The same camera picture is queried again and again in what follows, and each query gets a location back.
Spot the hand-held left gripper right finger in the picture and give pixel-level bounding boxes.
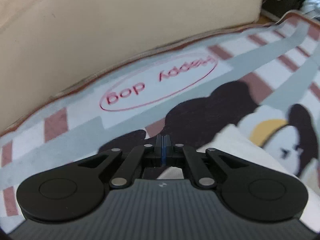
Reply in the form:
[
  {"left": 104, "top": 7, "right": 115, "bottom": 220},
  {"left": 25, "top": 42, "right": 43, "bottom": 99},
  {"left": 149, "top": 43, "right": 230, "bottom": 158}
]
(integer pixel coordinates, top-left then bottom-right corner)
[{"left": 164, "top": 135, "right": 247, "bottom": 189}]

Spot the cream cardigan with green trim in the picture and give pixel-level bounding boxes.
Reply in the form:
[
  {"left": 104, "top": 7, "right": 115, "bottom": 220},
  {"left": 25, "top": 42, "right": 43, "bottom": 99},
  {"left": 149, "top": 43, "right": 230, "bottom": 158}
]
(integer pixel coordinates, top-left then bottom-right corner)
[{"left": 156, "top": 124, "right": 320, "bottom": 232}]

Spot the checked rug with dog print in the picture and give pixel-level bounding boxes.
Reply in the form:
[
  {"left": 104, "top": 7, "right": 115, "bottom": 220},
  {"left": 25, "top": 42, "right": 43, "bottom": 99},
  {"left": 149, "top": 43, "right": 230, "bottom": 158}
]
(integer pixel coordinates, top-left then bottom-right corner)
[{"left": 0, "top": 11, "right": 320, "bottom": 233}]

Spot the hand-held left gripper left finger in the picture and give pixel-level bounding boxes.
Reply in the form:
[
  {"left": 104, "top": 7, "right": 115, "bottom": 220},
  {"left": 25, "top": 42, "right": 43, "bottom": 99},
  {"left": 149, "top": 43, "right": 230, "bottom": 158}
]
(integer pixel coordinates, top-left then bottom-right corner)
[{"left": 77, "top": 135, "right": 164, "bottom": 189}]

